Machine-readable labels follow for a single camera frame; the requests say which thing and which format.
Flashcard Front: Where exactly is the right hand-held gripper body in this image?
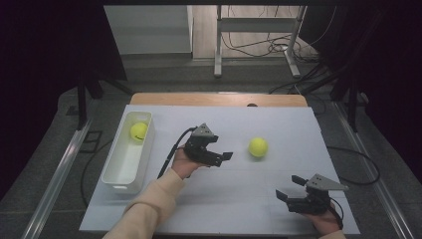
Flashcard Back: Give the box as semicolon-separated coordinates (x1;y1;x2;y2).
286;173;350;216

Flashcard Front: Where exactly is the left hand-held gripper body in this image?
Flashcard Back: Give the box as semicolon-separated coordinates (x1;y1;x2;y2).
182;122;224;168

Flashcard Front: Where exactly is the tennis ball with black mark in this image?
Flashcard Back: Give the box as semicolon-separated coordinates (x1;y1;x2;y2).
128;121;149;143

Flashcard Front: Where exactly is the white plastic bin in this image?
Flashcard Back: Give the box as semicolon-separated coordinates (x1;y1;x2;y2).
101;111;157;195

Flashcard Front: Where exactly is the person's left hand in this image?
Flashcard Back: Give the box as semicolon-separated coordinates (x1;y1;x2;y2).
170;146;202;180

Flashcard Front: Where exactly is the person's right hand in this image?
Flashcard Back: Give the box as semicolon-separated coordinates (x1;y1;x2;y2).
302;202;343;236

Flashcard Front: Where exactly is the white board sheet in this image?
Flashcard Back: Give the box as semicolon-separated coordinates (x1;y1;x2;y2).
79;105;361;236

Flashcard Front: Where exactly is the plain yellow tennis ball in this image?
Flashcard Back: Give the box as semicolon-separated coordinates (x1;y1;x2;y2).
248;136;270;159

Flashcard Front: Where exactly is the black metal stand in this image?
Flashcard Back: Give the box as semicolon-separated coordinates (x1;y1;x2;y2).
300;63;370;133
75;69;134;131

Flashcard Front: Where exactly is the white cabinet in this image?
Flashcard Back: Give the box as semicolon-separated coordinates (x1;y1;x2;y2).
104;4;194;56

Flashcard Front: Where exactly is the dark curtain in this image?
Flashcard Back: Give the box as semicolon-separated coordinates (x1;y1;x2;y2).
300;0;422;184
0;0;128;201

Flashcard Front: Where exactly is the left hand-held gripper cable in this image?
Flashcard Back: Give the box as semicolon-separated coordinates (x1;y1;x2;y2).
156;125;199;180

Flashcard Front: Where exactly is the hand-held gripper cable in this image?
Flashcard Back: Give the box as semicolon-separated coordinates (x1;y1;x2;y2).
329;196;344;231
156;125;199;180

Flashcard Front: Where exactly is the right hand-held gripper cable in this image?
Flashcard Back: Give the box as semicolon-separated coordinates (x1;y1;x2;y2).
329;196;344;231

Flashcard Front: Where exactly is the aluminium floor rail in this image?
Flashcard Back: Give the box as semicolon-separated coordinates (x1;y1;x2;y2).
332;101;416;239
21;119;95;239

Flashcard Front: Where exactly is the black floor cable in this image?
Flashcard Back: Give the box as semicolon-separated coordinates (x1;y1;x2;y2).
80;138;114;209
325;145;382;186

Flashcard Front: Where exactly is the tangle of floor cables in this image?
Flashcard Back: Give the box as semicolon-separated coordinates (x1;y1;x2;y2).
221;33;320;64

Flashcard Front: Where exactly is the white metal desk frame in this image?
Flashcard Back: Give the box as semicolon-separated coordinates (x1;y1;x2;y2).
213;4;309;80

